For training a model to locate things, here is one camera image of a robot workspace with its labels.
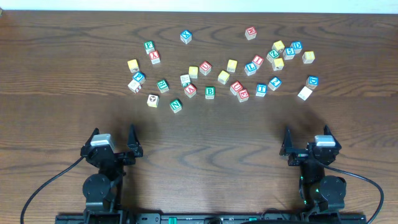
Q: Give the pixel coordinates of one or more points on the blue D block lower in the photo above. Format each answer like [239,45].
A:
[312,82]

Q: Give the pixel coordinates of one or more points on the green B block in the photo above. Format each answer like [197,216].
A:
[209,92]

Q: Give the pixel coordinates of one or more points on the yellow block far left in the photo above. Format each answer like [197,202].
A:
[133,66]

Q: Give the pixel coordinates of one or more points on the plain wood red-sided block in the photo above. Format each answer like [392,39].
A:
[134,86]

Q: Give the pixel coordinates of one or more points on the yellow block top right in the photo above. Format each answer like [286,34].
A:
[278,46]

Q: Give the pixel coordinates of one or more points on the red Y block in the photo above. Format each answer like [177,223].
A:
[154,57]

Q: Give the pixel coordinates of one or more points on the yellow block centre upper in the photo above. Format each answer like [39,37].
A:
[231,66]

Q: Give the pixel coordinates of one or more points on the blue d block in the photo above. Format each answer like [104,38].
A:
[312,82]
[297,46]

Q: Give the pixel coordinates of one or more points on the green Z block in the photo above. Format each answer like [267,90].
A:
[272,55]

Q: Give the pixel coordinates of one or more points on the green R block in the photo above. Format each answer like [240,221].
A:
[163,86]

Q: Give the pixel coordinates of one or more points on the red E block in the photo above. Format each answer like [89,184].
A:
[243,95]

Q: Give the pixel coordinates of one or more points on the yellow O block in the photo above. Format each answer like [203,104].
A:
[193,72]

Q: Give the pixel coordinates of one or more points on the blue L block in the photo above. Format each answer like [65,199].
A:
[250,69]

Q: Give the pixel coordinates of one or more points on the blue 2 block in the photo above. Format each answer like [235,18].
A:
[274,83]

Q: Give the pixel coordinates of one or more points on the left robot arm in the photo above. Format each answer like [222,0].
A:
[103,189]

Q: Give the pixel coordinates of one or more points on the yellow block centre lower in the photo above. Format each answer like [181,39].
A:
[223,77]

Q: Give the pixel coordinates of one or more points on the blue D block upper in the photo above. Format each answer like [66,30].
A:
[297,46]

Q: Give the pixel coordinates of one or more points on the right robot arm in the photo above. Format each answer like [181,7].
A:
[322,194]

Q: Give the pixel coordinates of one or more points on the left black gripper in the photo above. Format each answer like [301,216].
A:
[116,156]

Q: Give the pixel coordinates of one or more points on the wood picture block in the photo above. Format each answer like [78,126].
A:
[153,101]

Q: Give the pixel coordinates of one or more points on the green F block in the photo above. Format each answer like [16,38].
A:
[149,46]

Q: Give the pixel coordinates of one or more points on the green N block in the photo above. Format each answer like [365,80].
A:
[176,106]

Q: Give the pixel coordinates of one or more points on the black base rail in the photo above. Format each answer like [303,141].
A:
[155,218]

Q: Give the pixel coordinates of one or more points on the red I block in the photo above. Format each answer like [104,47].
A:
[257,61]

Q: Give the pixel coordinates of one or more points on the blue T block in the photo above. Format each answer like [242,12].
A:
[261,90]

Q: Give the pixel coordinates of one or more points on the yellow block below Z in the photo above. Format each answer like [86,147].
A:
[277,64]

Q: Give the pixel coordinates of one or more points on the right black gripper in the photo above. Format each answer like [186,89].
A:
[304,154]

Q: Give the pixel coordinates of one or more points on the red U block lower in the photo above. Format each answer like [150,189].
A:
[236,87]

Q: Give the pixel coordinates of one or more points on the wood block green side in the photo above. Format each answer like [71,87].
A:
[185,80]

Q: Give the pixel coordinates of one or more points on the red U block upper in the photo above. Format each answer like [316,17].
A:
[205,68]

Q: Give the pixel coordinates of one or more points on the plain wood block right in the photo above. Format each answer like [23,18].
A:
[305,93]

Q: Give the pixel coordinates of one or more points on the red u block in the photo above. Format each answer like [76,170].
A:
[236,87]
[205,68]

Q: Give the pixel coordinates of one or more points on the yellow 8 block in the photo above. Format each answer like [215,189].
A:
[308,57]

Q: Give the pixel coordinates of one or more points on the red A block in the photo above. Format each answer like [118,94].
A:
[190,90]

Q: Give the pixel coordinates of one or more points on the blue 5 block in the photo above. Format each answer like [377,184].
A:
[288,53]

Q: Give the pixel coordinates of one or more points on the blue P block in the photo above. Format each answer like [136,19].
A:
[139,77]

